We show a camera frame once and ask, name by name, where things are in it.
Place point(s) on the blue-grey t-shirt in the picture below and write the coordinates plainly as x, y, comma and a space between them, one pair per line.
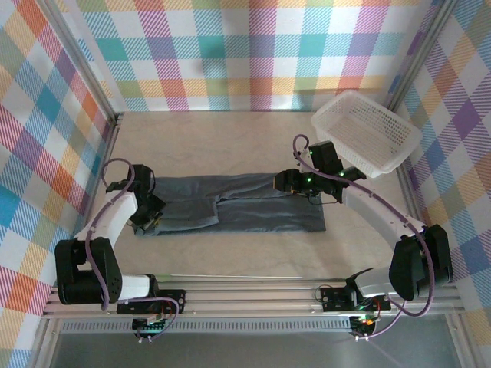
249, 218

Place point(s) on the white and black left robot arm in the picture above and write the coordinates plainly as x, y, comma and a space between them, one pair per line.
115, 214

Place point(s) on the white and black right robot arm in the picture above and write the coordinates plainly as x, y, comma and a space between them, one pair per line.
368, 207

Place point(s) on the white plastic lattice basket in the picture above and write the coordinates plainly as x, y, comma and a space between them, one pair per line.
368, 126

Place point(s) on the thin metal rod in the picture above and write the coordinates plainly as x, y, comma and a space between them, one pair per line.
230, 276

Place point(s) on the small electronics board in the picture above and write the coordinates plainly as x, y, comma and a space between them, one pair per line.
364, 322
150, 326

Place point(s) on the aluminium frame rail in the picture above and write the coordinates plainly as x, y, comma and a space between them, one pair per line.
408, 195
113, 142

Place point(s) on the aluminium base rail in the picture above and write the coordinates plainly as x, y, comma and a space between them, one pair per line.
249, 299

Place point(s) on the aluminium corner post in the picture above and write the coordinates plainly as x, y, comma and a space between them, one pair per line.
76, 57
422, 53

